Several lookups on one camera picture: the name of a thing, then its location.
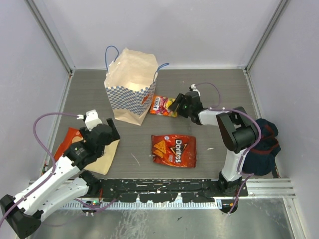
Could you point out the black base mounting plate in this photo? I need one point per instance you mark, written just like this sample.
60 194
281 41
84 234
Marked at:
163 190

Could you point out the right aluminium corner post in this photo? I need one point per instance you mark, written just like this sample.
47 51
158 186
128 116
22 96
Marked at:
267 32

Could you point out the left aluminium corner post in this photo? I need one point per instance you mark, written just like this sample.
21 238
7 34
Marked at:
48 27

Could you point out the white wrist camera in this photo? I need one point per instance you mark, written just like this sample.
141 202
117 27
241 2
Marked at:
91 119
193 88

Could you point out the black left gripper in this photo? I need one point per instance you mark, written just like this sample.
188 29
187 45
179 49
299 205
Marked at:
115 134

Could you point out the colourful candy bag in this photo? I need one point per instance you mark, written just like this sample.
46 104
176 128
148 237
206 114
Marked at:
160 106

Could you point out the dark blue red cloth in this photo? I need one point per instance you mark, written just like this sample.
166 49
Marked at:
260 160

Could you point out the blue checkered paper bag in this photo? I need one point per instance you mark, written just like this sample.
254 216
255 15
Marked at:
130 84

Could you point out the aluminium corner post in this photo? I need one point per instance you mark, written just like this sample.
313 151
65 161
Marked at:
267 32
48 27

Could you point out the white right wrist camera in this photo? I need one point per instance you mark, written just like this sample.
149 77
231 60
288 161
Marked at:
193 88

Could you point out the red Doritos bag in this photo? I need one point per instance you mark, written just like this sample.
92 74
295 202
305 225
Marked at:
174 150

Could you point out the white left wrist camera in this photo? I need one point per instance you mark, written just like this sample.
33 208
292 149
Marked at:
91 119

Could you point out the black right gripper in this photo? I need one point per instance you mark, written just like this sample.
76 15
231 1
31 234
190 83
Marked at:
179 99

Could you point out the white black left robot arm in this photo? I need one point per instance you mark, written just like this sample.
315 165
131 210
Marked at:
66 180

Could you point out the aluminium front rail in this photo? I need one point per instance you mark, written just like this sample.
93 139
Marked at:
252 189

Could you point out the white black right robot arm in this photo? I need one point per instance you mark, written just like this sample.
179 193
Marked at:
238 130

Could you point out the cream red cassava chips bag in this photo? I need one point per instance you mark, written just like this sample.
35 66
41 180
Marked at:
102 164

